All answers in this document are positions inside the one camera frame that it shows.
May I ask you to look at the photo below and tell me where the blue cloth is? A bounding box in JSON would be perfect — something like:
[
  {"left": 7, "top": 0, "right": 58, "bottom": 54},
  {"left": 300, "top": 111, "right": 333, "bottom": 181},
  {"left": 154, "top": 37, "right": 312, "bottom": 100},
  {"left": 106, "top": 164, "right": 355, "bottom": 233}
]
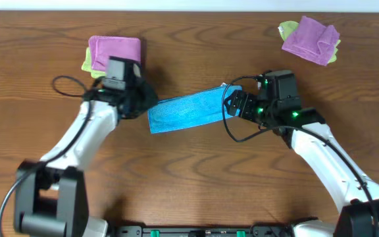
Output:
[{"left": 147, "top": 84, "right": 242, "bottom": 134}]

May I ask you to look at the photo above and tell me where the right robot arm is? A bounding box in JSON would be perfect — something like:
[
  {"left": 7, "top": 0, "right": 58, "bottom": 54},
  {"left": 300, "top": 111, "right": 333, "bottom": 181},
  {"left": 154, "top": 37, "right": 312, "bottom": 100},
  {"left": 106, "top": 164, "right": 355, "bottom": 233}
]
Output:
[{"left": 222, "top": 90, "right": 379, "bottom": 236}]

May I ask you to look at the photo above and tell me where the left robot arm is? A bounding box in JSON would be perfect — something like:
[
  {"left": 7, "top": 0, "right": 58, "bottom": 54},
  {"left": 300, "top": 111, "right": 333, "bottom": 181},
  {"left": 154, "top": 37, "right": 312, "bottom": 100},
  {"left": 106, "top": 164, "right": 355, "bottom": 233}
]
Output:
[{"left": 9, "top": 56, "right": 158, "bottom": 237}]

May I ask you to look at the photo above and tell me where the folded green cloth left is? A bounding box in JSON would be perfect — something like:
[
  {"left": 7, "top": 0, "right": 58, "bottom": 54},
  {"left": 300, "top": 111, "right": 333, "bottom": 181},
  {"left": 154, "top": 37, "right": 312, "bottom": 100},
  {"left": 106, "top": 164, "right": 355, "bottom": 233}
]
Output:
[{"left": 81, "top": 47, "right": 105, "bottom": 78}]

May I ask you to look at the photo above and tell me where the folded purple cloth left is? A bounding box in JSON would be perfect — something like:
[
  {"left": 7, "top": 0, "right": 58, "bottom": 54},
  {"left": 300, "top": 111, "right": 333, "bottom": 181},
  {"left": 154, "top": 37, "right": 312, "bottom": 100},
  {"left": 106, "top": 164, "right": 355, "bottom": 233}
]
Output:
[{"left": 88, "top": 36, "right": 141, "bottom": 71}]

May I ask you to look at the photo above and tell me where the green cloth right pile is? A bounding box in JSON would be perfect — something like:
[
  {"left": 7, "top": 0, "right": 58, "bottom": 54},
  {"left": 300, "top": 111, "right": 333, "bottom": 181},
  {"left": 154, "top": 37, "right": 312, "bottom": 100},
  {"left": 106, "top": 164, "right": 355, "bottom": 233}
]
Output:
[{"left": 278, "top": 21, "right": 299, "bottom": 41}]

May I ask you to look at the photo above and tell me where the purple cloth right pile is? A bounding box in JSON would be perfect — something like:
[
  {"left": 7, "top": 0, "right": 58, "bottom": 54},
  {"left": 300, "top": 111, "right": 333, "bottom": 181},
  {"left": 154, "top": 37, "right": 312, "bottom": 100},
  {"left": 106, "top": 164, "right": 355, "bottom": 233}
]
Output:
[{"left": 282, "top": 16, "right": 341, "bottom": 66}]

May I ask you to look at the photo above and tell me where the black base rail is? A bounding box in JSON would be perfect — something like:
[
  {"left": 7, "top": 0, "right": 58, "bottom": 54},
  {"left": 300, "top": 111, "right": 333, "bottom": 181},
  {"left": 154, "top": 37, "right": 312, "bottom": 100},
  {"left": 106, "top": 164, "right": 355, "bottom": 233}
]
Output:
[{"left": 107, "top": 225, "right": 295, "bottom": 237}]

